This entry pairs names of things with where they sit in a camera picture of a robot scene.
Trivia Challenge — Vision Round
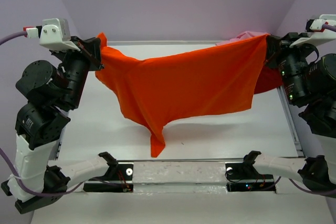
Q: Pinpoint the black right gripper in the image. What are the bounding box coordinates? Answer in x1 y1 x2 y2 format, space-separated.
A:
261 30 316 103

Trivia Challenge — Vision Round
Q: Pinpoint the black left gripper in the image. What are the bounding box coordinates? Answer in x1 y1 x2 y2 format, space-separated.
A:
58 33 110 106

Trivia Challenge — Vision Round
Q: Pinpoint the orange t shirt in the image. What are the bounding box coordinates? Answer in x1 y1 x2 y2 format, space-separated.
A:
96 33 267 157

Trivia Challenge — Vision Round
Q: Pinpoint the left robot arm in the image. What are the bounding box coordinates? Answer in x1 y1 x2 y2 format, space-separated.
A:
1 36 118 214

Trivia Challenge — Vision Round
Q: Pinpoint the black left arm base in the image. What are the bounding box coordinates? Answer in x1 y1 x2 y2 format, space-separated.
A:
83 162 134 193

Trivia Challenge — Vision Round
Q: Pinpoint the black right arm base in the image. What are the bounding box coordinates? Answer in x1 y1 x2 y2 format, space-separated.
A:
225 163 276 193

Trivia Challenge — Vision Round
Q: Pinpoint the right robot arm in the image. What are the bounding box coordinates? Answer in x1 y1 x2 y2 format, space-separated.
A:
241 33 335 198

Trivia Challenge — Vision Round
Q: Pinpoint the dark red t shirt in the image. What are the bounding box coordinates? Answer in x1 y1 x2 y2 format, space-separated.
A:
254 66 282 94

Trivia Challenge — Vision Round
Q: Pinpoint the pink t shirt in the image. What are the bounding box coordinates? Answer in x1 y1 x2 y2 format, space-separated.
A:
216 31 266 46

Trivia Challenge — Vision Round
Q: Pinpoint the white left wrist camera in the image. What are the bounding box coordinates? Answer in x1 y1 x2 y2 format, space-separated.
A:
23 18 80 51

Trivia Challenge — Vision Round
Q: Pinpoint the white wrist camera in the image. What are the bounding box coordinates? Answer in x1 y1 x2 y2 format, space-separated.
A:
23 18 80 51
289 14 335 48

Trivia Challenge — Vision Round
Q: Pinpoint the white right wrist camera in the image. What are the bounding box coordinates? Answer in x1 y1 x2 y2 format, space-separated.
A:
289 14 335 48

